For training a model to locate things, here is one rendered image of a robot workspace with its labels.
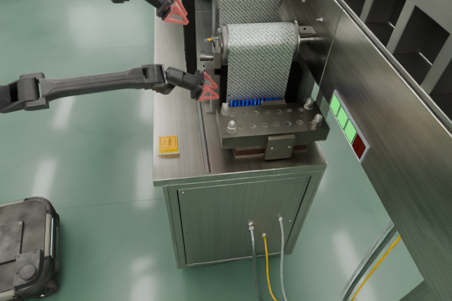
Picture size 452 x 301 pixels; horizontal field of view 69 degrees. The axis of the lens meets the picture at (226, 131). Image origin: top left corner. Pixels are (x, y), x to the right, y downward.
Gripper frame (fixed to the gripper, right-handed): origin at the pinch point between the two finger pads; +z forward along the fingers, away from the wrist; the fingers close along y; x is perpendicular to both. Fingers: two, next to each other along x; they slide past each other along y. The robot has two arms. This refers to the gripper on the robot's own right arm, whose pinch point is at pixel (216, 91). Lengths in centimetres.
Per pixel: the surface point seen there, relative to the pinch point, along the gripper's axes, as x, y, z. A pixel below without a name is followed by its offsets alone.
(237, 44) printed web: 20.0, -2.2, -1.9
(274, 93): 7.3, -2.0, 22.4
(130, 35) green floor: -131, -239, -14
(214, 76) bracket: 0.3, -9.3, 0.2
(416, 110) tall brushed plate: 46, 49, 19
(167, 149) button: -23.9, 12.7, -9.9
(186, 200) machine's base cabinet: -36.7, 24.8, 3.6
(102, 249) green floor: -127, 6, -9
